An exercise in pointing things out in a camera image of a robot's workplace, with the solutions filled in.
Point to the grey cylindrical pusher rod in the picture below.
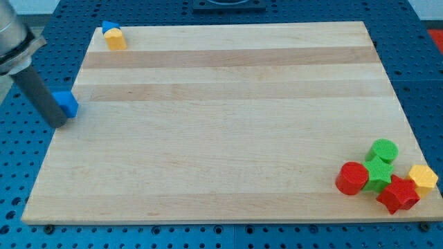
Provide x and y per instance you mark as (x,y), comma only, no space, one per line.
(39,95)

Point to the blue cube block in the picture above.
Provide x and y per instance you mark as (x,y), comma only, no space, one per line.
(67,102)

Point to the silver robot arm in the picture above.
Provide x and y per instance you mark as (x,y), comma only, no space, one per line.
(18,44)

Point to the yellow heart block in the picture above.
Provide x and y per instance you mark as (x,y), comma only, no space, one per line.
(115,39)

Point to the blue triangle block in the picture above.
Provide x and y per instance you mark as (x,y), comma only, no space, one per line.
(108,25)

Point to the wooden board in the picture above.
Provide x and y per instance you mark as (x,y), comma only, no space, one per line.
(225,124)

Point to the red cylinder block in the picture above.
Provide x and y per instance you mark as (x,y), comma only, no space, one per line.
(352,178)

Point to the green star block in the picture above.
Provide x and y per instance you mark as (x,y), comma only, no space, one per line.
(379,175)

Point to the green cylinder block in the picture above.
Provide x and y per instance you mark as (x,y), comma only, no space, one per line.
(383,148)

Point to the red star block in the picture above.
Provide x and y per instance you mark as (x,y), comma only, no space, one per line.
(400,194)

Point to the yellow hexagon block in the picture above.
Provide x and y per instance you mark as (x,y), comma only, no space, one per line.
(425,179)

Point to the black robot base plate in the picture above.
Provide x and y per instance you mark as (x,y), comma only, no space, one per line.
(216,6)

